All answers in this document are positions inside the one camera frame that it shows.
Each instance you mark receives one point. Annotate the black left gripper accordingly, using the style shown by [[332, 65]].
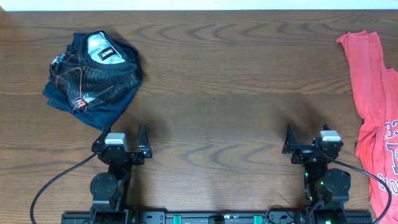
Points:
[[146, 152]]

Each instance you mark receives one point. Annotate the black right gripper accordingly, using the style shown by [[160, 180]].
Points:
[[291, 146]]

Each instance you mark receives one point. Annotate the red printed t-shirt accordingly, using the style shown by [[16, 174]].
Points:
[[374, 89]]

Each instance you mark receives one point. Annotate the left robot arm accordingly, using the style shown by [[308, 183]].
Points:
[[109, 189]]

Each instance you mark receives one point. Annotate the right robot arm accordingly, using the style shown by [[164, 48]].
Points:
[[326, 189]]

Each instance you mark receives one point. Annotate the folded navy blue garment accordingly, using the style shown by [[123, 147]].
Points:
[[99, 117]]

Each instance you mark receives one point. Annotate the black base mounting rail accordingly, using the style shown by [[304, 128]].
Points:
[[277, 216]]

